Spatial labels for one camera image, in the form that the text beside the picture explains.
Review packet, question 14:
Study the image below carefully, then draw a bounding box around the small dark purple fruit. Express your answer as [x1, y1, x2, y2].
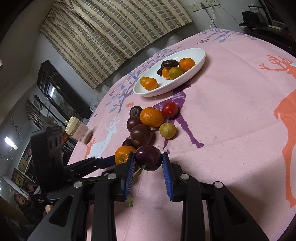
[122, 138, 135, 147]

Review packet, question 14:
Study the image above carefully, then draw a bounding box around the large dark purple tomato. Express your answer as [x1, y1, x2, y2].
[130, 124, 152, 148]

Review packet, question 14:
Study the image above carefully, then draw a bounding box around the dark cherry with stem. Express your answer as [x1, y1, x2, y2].
[127, 145, 163, 207]

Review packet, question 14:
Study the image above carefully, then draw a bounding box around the dark wrinkled fruit top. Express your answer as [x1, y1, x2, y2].
[129, 106, 143, 118]

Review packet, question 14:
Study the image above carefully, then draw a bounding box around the dark wrinkled fruit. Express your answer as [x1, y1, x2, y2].
[162, 59, 179, 68]
[157, 66, 164, 76]
[129, 106, 143, 118]

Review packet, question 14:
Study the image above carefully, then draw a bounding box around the large orange mandarin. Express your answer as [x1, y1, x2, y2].
[140, 107, 165, 128]

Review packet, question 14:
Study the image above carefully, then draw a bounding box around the yellow-green longan fruit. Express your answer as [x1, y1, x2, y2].
[159, 123, 177, 139]

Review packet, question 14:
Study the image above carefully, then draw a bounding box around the red cherry tomato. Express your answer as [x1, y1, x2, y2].
[162, 101, 178, 118]

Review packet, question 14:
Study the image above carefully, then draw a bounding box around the small orange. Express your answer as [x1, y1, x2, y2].
[139, 77, 149, 87]
[143, 78, 158, 91]

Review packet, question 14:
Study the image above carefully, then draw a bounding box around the orange mandarin back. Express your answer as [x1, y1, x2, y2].
[162, 67, 170, 79]

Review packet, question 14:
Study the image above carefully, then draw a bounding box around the green-orange mandarin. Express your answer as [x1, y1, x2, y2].
[169, 67, 184, 80]

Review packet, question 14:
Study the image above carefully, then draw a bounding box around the plastic jar with cream lid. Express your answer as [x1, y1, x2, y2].
[65, 116, 93, 145]

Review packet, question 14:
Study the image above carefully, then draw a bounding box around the dark framed picture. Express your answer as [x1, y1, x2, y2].
[37, 60, 92, 120]

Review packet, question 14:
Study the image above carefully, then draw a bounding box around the pink deer-print tablecloth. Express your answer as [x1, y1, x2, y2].
[70, 29, 295, 240]

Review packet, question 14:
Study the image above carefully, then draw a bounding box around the white oval plate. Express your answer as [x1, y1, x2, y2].
[133, 48, 206, 97]

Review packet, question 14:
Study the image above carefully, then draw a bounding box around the checkered beige curtain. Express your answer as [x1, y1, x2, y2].
[40, 0, 192, 89]

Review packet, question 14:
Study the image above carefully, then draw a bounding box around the black hat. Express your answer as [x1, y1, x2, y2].
[239, 11, 267, 28]

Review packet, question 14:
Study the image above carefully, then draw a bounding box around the wall power strip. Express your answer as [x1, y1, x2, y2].
[188, 0, 221, 12]

